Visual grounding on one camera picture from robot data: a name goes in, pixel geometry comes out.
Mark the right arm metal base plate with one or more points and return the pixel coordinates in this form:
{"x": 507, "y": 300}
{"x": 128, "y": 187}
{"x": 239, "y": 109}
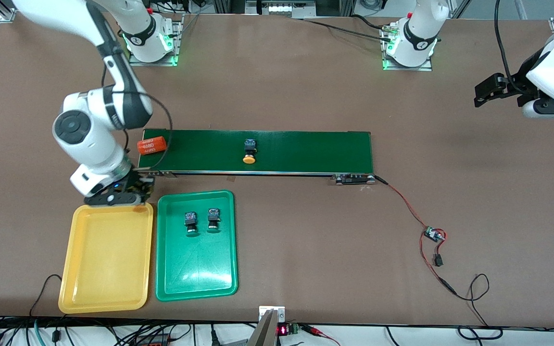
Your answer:
{"x": 177, "y": 43}

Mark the green push button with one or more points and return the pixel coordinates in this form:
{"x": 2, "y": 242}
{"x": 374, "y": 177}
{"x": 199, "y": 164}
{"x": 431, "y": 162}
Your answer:
{"x": 214, "y": 219}
{"x": 190, "y": 223}

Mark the red clip lead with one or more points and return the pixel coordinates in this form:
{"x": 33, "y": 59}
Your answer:
{"x": 313, "y": 330}

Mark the small speed controller board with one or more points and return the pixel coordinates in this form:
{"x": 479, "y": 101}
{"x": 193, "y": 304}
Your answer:
{"x": 433, "y": 234}

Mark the yellow plastic tray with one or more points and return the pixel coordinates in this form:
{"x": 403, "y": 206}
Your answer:
{"x": 106, "y": 262}

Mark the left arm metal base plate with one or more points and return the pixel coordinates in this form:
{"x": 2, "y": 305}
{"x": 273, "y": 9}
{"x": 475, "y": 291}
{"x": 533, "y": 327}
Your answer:
{"x": 426, "y": 66}

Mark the green conveyor belt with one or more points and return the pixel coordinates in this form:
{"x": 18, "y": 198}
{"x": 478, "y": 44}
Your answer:
{"x": 306, "y": 151}

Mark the red digit display module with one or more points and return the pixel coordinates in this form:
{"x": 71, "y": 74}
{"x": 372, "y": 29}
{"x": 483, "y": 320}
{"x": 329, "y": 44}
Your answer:
{"x": 283, "y": 330}

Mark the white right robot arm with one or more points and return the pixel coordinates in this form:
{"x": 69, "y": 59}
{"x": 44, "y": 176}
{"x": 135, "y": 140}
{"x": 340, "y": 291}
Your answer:
{"x": 89, "y": 139}

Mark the brown tape piece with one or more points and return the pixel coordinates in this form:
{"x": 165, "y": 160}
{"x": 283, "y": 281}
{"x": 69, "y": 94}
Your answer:
{"x": 232, "y": 179}

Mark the lit metal rack unit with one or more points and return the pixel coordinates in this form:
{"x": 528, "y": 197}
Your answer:
{"x": 282, "y": 8}

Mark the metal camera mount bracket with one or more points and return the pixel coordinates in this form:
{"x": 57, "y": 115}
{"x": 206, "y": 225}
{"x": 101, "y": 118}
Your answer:
{"x": 265, "y": 331}

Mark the green plastic tray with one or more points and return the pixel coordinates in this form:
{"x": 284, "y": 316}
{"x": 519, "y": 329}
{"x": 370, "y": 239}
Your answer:
{"x": 195, "y": 264}

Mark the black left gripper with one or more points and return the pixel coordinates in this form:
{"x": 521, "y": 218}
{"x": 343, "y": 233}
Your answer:
{"x": 515, "y": 87}

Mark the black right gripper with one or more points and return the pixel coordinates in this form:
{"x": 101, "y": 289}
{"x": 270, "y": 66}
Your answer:
{"x": 138, "y": 183}

